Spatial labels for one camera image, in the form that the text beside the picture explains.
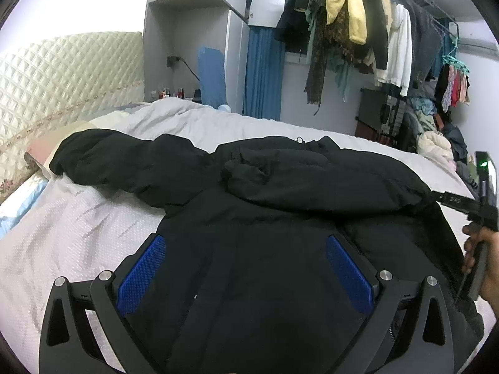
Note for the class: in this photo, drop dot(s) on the light blue sheet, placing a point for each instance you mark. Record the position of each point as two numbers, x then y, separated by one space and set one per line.
19 206

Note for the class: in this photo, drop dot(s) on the dark grey sweater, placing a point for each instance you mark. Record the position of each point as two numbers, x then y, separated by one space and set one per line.
425 43

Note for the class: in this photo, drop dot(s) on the white hoodie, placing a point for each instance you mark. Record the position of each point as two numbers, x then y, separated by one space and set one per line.
401 46

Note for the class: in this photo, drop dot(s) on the brown patterned scarf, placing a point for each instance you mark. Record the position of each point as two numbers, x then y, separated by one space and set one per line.
317 66

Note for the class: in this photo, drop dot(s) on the black wall charger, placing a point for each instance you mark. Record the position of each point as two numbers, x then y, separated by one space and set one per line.
172 62

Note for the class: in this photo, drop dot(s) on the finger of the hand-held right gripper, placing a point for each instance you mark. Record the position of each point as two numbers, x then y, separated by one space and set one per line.
454 200

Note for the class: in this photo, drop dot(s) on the cream quilted headboard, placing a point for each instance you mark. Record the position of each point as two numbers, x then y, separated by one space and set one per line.
58 78

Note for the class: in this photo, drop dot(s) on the blue curtain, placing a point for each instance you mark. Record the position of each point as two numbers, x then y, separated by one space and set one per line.
263 74

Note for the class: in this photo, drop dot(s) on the row of cosmetic bottles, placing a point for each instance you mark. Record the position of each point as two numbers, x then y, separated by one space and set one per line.
167 93

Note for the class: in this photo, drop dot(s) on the white air conditioner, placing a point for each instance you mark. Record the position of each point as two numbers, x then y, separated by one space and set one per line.
481 45

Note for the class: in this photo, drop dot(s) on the hanging small laundry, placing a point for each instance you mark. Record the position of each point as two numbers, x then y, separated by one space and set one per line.
454 87

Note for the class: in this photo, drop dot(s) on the teal clip hanger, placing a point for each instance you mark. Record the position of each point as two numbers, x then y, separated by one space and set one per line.
454 60

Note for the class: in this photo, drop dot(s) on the pile of clothes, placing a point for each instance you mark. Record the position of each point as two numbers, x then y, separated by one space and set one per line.
436 140

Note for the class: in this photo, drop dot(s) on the black suitcase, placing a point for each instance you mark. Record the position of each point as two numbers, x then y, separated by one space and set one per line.
374 117

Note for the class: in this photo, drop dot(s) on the person's right hand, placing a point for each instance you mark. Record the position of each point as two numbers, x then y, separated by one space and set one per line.
493 268

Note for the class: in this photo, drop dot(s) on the blue chair back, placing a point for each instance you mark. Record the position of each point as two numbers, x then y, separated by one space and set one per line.
212 78

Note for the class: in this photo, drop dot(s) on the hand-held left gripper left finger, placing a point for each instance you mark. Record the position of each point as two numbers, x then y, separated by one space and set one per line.
142 272

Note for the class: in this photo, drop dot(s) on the yellow fleece jacket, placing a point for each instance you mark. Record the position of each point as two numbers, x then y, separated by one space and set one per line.
351 4

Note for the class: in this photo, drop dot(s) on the black puffer jacket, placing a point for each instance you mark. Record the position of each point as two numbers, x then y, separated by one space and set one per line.
253 222

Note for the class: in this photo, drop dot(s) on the pale green garment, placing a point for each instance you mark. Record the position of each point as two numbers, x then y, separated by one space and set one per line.
344 80

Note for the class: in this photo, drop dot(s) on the black hanging garment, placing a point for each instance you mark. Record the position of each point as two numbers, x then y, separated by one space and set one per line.
290 27

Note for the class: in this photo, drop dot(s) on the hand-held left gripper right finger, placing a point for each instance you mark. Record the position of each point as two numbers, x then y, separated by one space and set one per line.
349 272

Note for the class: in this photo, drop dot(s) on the black hanging coat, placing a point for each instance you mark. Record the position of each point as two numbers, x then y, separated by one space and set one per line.
376 27

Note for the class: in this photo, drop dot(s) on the bed with white cover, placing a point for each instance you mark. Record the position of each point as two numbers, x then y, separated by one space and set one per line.
97 222

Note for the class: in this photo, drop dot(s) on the pink and cream pillow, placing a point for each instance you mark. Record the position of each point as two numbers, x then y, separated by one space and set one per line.
43 148

